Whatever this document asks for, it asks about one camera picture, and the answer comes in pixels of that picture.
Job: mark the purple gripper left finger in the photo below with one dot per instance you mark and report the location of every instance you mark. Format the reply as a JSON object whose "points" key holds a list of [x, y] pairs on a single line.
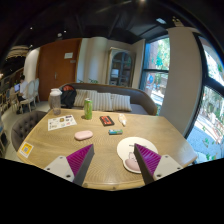
{"points": [[73, 167]]}

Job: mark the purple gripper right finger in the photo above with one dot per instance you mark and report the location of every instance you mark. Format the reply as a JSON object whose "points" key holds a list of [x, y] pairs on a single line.
{"points": [[154, 166]]}

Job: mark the white round mouse pad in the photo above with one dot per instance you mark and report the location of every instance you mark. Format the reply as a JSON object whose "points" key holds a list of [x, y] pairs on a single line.
{"points": [[125, 150]]}

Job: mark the pink computer mouse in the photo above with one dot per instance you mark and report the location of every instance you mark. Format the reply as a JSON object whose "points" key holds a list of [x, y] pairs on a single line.
{"points": [[82, 135]]}

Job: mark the white sticker sheet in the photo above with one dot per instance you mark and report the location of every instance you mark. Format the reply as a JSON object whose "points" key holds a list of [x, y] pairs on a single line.
{"points": [[61, 122]]}

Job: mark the yellow QR code sticker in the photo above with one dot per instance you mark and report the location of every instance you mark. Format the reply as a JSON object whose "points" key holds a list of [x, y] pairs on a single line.
{"points": [[26, 149]]}

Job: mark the small green packet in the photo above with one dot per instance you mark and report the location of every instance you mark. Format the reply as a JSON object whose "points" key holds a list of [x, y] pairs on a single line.
{"points": [[115, 132]]}

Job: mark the grey tufted armchair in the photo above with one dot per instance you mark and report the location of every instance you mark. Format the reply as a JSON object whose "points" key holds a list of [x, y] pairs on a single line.
{"points": [[23, 127]]}

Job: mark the grey curved sofa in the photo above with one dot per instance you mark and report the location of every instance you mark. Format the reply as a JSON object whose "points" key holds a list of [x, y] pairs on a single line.
{"points": [[141, 103]]}

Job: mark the green drink can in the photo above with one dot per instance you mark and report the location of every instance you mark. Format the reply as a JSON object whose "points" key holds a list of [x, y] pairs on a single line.
{"points": [[88, 109]]}

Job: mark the black backpack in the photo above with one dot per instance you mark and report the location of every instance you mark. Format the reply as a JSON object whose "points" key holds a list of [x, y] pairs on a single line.
{"points": [[68, 96]]}

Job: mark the clear plastic water jug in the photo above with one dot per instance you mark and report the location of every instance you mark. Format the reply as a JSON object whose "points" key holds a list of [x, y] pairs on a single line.
{"points": [[55, 100]]}

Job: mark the striped cushion right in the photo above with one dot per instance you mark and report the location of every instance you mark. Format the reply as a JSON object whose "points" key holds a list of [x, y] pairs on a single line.
{"points": [[121, 102]]}

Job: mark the striped cushion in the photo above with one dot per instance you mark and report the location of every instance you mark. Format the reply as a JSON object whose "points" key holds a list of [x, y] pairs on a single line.
{"points": [[121, 102], [101, 101], [82, 94]]}

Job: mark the striped cushion left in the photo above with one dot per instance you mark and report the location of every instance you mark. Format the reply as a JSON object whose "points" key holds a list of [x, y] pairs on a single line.
{"points": [[82, 94]]}

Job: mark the striped cushion middle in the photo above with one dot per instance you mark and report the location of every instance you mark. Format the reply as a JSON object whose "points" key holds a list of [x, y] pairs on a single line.
{"points": [[101, 101]]}

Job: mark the white chair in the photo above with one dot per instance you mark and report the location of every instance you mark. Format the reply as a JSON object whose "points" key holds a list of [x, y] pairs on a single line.
{"points": [[30, 94]]}

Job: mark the seated person at laptop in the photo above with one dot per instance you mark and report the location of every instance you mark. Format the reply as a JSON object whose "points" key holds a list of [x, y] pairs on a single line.
{"points": [[22, 95]]}

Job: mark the wooden door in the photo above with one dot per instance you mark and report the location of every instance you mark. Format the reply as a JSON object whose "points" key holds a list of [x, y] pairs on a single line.
{"points": [[57, 65]]}

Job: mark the arched glass cabinet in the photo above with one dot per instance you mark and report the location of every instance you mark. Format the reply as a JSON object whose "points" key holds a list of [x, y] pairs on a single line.
{"points": [[120, 67]]}

